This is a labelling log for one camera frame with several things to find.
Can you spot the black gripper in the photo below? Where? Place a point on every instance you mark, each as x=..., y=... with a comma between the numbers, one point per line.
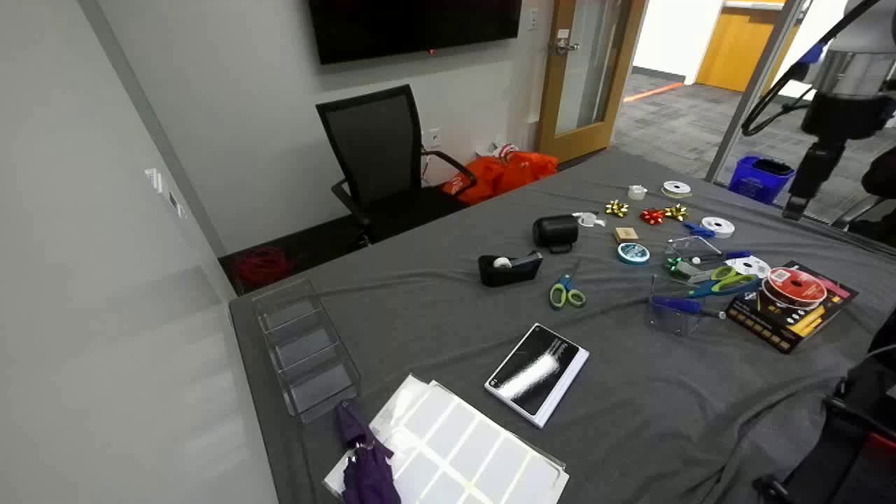
x=840, y=117

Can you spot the black mug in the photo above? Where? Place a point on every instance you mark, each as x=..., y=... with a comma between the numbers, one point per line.
x=555, y=230

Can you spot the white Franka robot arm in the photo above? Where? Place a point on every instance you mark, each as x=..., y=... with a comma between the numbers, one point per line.
x=862, y=58

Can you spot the blue bin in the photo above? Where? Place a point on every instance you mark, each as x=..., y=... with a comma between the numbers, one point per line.
x=758, y=180

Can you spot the white ribbon spool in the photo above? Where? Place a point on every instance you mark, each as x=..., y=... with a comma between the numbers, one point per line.
x=676, y=188
x=718, y=225
x=749, y=268

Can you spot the orange ribbon spool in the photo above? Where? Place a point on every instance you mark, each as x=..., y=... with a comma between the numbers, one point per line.
x=792, y=288

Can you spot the blue ribbon piece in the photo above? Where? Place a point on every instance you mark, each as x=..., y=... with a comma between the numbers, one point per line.
x=694, y=230

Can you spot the gold gift bow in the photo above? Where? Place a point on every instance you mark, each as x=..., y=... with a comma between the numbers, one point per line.
x=676, y=211
x=617, y=209

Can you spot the silver metal pole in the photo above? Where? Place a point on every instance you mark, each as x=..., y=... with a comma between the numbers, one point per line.
x=751, y=94

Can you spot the black printed flat box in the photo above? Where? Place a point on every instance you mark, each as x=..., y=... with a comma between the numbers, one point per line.
x=792, y=327

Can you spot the clear container with green items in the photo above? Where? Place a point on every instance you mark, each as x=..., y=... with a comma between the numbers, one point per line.
x=686, y=262

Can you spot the red gift bow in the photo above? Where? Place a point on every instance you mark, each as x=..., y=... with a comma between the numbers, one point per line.
x=652, y=216

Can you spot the clear box with blue pens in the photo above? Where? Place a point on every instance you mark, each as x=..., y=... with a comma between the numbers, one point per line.
x=686, y=310

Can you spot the small clear tape roll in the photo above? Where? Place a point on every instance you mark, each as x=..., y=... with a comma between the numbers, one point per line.
x=635, y=192

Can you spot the teal tape roll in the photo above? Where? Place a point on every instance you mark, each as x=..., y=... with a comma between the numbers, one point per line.
x=634, y=253

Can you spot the small beige box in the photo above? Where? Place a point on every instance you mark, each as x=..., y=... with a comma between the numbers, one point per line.
x=625, y=234

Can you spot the white crumpled plastic piece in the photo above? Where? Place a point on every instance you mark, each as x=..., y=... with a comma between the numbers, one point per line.
x=589, y=220

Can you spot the grey tablecloth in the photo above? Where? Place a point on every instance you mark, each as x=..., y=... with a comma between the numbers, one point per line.
x=634, y=401

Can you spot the wooden door with glass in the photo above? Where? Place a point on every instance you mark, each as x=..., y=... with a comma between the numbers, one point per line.
x=548, y=94

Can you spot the orange bag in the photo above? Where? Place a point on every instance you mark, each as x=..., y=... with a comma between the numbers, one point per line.
x=504, y=176

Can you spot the black tape dispenser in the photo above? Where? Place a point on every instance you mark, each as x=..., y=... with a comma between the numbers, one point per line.
x=508, y=271

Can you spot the black white tablet notebook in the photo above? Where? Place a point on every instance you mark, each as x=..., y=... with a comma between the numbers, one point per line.
x=534, y=374

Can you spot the white label sticker sheet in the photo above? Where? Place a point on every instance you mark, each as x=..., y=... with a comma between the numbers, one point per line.
x=457, y=453

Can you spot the black mesh office chair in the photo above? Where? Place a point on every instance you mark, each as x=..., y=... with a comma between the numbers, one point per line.
x=378, y=149

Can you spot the purple cloth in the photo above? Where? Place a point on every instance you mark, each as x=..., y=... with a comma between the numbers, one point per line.
x=364, y=463

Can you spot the clear acrylic organiser tray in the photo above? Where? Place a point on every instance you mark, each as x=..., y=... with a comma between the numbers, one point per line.
x=303, y=353

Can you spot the black wall television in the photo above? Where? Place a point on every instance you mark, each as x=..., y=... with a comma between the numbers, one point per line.
x=408, y=26

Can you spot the white wall switch plate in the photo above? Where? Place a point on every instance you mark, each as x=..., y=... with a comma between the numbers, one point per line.
x=155, y=180

